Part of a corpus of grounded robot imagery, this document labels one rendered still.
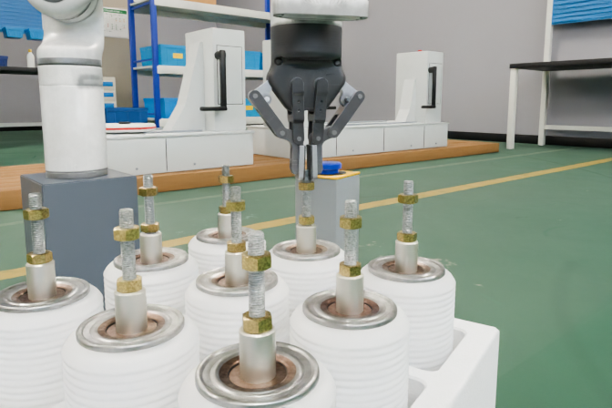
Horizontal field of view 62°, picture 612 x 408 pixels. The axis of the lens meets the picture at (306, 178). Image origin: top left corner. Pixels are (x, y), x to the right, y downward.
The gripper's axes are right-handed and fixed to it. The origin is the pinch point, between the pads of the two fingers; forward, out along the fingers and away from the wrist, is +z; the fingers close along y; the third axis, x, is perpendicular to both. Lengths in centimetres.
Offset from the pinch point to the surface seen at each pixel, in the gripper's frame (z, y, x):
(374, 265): 9.8, -5.4, 7.4
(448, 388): 17.1, -8.0, 18.2
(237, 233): 5.4, 8.4, 8.7
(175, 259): 9.8, 14.2, 0.9
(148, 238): 7.4, 16.7, 0.9
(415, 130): 14, -149, -291
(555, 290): 35, -66, -40
